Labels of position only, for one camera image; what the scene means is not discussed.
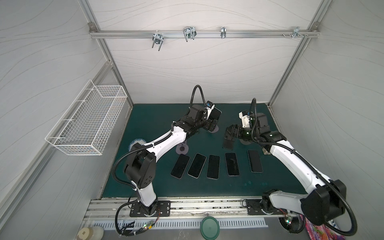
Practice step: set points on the grey round stand left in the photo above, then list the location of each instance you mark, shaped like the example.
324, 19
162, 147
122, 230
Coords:
182, 148

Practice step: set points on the metal hook clamp left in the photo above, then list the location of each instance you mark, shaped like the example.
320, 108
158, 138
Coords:
158, 39

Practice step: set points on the green round lid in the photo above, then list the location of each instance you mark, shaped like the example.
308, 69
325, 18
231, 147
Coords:
209, 228

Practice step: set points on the metal hook clamp right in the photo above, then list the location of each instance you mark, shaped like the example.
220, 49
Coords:
296, 33

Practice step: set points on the green-edged phone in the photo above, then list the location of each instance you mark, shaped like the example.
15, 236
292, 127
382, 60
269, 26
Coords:
213, 169
255, 161

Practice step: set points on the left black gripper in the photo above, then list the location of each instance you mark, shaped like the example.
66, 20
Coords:
206, 126

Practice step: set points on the cracked phone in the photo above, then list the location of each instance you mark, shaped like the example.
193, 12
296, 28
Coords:
232, 164

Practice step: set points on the pink candy bag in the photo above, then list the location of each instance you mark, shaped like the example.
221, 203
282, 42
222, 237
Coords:
321, 232

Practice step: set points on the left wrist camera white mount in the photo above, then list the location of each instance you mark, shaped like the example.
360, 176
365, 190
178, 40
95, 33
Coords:
209, 107

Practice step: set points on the metal hook clamp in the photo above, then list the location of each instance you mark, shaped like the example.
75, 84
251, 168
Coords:
158, 39
189, 33
296, 33

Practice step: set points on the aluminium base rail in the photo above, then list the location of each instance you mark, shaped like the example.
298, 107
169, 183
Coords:
186, 213

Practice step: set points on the black stand right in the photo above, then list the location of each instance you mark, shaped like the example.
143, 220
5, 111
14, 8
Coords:
228, 143

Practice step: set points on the green table mat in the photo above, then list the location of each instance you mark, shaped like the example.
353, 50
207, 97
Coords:
150, 121

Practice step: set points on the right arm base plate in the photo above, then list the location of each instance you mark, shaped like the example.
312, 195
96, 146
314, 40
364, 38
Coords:
253, 207

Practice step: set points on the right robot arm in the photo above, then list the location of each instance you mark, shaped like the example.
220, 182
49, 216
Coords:
325, 200

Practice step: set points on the metal ring clamp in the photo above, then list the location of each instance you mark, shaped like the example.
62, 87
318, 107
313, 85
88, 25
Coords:
223, 32

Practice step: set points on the black phone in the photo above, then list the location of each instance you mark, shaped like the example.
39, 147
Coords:
197, 165
215, 114

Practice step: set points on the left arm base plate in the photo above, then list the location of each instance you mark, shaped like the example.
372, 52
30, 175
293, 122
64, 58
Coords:
163, 208

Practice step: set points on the aluminium crossbar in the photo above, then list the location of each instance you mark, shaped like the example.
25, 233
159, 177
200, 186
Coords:
201, 34

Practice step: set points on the white wire basket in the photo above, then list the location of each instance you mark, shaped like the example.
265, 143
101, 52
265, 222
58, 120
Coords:
85, 127

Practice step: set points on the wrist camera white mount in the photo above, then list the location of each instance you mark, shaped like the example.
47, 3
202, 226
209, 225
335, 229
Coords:
209, 107
245, 119

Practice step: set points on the blue white ceramic dish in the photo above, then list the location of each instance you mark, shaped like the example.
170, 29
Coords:
136, 141

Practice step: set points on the small jar black lid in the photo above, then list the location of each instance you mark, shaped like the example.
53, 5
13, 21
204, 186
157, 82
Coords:
266, 152

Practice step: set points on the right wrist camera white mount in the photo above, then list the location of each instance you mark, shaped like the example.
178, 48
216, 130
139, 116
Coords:
245, 119

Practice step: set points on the metal hook clamp middle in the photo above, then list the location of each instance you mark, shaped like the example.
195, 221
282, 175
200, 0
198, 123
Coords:
189, 33

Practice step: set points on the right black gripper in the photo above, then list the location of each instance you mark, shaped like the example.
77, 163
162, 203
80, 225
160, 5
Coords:
235, 130

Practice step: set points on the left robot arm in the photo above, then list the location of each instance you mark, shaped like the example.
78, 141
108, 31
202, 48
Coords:
137, 168

